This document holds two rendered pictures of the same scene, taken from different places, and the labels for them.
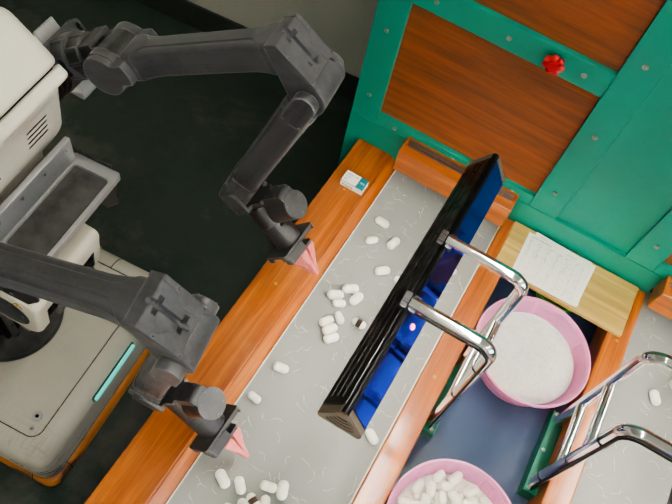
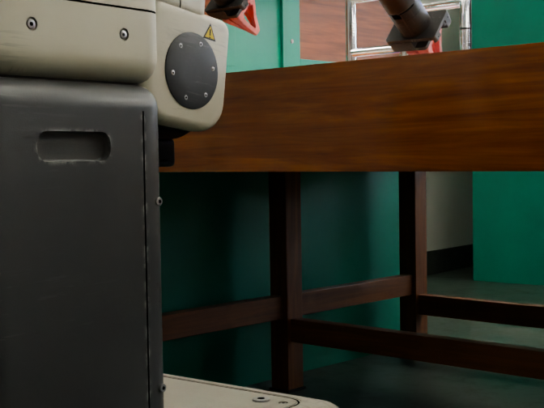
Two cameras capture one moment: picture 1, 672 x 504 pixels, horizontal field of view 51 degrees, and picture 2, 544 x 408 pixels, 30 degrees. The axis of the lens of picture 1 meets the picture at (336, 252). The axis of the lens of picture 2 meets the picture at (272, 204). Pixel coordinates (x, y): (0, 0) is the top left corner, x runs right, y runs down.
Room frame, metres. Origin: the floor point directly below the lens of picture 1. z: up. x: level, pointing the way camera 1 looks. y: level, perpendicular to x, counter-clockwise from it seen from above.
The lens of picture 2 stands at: (-0.21, 1.81, 0.61)
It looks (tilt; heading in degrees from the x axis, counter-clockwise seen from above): 3 degrees down; 297
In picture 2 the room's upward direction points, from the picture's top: 1 degrees counter-clockwise
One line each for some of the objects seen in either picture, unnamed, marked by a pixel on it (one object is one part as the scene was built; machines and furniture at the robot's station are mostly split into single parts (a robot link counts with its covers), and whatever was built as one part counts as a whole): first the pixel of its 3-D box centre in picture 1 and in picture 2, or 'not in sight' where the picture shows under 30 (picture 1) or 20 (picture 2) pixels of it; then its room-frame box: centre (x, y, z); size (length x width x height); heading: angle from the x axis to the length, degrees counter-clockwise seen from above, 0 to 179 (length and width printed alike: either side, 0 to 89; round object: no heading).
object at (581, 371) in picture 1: (525, 357); not in sight; (0.75, -0.48, 0.72); 0.27 x 0.27 x 0.10
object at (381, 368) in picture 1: (425, 276); not in sight; (0.66, -0.17, 1.08); 0.62 x 0.08 x 0.07; 164
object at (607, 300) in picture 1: (565, 277); not in sight; (0.96, -0.54, 0.77); 0.33 x 0.15 x 0.01; 74
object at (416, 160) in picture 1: (454, 181); not in sight; (1.10, -0.23, 0.83); 0.30 x 0.06 x 0.07; 74
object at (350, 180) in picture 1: (354, 182); not in sight; (1.05, 0.00, 0.77); 0.06 x 0.04 x 0.02; 74
